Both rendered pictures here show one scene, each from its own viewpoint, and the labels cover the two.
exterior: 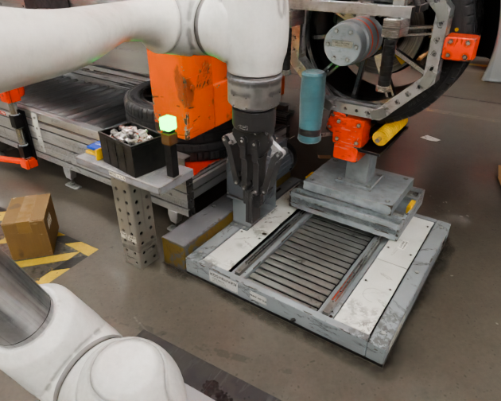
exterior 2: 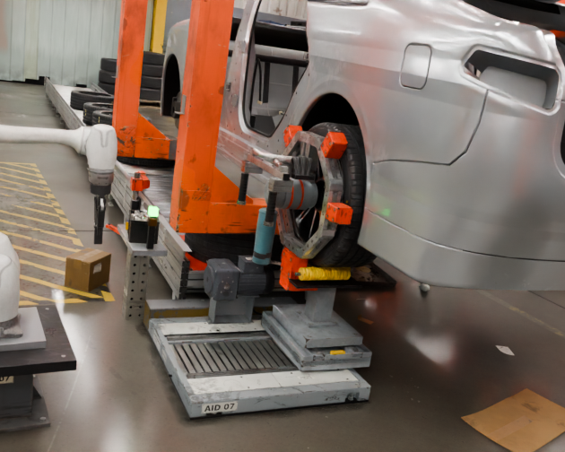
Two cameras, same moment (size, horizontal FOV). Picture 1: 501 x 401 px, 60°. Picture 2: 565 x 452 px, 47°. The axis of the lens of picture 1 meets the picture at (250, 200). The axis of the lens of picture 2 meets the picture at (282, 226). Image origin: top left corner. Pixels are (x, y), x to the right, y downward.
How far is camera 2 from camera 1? 2.02 m
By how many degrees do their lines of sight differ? 32
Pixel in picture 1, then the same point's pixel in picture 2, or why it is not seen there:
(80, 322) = (1, 248)
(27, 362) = not seen: outside the picture
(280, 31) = (101, 152)
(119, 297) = (94, 325)
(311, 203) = (270, 325)
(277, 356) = (139, 386)
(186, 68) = (186, 183)
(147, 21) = (68, 138)
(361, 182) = (310, 320)
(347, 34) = not seen: hidden behind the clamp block
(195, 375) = (51, 325)
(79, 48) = (6, 136)
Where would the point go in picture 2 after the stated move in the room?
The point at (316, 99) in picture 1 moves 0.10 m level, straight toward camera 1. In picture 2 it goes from (263, 229) to (247, 231)
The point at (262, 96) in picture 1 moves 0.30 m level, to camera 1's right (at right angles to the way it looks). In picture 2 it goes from (94, 177) to (155, 196)
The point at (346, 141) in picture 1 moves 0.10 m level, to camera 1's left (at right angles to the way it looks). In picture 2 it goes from (285, 271) to (267, 265)
